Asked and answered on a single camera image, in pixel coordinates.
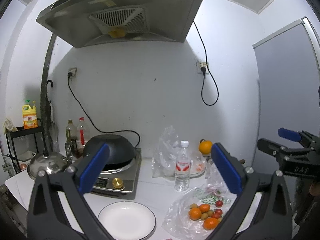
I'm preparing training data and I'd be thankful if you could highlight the large orange with leaf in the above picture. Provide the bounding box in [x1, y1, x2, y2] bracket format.
[199, 139, 213, 155]

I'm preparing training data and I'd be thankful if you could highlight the black wok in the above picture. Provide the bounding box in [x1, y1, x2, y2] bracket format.
[83, 134, 137, 173]

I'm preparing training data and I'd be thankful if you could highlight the white round plate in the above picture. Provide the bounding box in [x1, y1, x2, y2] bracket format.
[98, 201, 156, 239]

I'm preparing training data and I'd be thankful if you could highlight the white plate with bag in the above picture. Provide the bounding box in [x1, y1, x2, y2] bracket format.
[190, 164, 206, 178]

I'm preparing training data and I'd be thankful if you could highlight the left wall socket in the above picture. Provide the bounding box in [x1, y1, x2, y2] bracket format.
[68, 67, 77, 79]

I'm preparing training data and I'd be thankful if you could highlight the steel range hood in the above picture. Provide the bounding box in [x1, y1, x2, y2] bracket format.
[36, 0, 203, 48]

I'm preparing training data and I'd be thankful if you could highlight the mandarin orange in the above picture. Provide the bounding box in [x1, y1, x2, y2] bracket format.
[199, 204, 210, 213]
[188, 208, 202, 220]
[203, 217, 219, 230]

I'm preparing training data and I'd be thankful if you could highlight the stainless induction cooker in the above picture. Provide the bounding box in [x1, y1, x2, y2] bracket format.
[91, 148, 142, 200]

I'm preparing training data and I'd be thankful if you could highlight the steel pot lid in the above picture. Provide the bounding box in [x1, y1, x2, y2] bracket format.
[27, 150, 71, 180]

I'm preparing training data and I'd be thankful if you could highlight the clear water bottle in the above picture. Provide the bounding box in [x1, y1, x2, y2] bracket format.
[175, 140, 191, 192]

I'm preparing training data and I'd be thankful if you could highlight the cooking oil bottle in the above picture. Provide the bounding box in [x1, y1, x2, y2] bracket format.
[66, 120, 77, 153]

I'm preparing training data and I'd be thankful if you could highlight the black hood power cable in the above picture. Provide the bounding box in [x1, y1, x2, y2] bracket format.
[192, 20, 220, 106]

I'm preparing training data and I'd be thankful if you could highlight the crumpled clear plastic bag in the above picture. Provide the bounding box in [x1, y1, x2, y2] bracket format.
[205, 159, 236, 199]

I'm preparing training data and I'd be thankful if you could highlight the black umbrella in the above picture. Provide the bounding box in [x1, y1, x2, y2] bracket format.
[45, 80, 59, 152]

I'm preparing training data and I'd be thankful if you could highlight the wall socket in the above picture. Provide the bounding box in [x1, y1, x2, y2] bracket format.
[196, 61, 209, 75]
[68, 67, 77, 79]

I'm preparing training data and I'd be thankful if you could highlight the yellow cherry tomato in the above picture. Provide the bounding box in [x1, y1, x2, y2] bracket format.
[200, 213, 209, 220]
[207, 210, 214, 217]
[190, 203, 198, 209]

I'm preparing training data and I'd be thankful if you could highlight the red label sauce bottle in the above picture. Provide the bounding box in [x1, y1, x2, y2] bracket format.
[77, 117, 91, 148]

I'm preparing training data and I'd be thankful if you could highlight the red cherry tomato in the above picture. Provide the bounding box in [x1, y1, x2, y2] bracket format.
[215, 200, 223, 207]
[212, 213, 221, 219]
[215, 209, 223, 215]

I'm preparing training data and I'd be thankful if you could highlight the right wall socket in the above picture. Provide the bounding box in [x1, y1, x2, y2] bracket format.
[196, 61, 209, 75]

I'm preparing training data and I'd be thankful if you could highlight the yellow detergent bottle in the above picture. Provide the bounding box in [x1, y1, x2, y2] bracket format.
[22, 100, 38, 129]

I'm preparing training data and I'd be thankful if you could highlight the black cooker power cable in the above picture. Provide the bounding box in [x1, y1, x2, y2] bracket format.
[67, 71, 141, 149]

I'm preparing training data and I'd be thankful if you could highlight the grey refrigerator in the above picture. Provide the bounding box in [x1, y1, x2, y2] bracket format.
[252, 16, 320, 170]

